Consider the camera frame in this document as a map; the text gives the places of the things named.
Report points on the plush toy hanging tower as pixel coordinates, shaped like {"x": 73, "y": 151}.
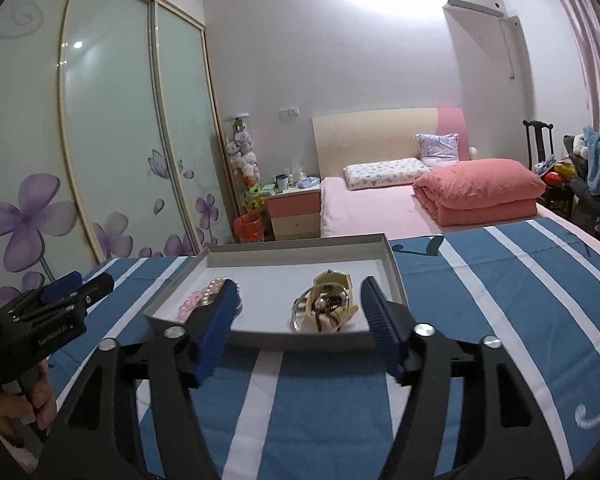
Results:
{"x": 242, "y": 159}

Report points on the red waste basket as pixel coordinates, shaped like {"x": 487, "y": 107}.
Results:
{"x": 249, "y": 228}

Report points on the blue white striped cloth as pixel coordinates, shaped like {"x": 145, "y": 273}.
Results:
{"x": 533, "y": 286}

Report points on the pink cream nightstand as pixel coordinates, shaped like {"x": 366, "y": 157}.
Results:
{"x": 296, "y": 213}

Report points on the black chair with clutter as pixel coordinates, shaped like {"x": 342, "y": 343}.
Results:
{"x": 574, "y": 200}

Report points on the purple patterned pillow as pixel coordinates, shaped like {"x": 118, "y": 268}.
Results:
{"x": 438, "y": 151}

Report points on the cream and pink headboard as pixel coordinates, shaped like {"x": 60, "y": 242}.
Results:
{"x": 376, "y": 135}

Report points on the white air conditioner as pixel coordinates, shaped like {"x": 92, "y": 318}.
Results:
{"x": 493, "y": 8}

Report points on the grey cardboard tray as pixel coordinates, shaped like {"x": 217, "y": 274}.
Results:
{"x": 270, "y": 276}

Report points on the sliding wardrobe with flower print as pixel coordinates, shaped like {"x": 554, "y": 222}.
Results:
{"x": 109, "y": 138}

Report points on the pearl earring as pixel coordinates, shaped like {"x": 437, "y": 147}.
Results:
{"x": 321, "y": 304}

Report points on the person's left hand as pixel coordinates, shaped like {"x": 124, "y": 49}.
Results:
{"x": 39, "y": 402}

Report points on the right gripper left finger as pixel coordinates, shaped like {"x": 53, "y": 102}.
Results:
{"x": 97, "y": 431}

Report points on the dark wooden chair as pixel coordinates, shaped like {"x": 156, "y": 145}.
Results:
{"x": 540, "y": 141}

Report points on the bed with pink sheet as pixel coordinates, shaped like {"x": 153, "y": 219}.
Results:
{"x": 394, "y": 212}

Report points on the white floral pillow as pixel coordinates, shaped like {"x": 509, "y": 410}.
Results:
{"x": 384, "y": 174}

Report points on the folded salmon pink duvet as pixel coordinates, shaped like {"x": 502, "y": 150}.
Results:
{"x": 482, "y": 191}

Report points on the white wall socket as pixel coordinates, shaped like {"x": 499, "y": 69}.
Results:
{"x": 290, "y": 111}

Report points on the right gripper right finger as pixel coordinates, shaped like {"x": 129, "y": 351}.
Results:
{"x": 503, "y": 433}

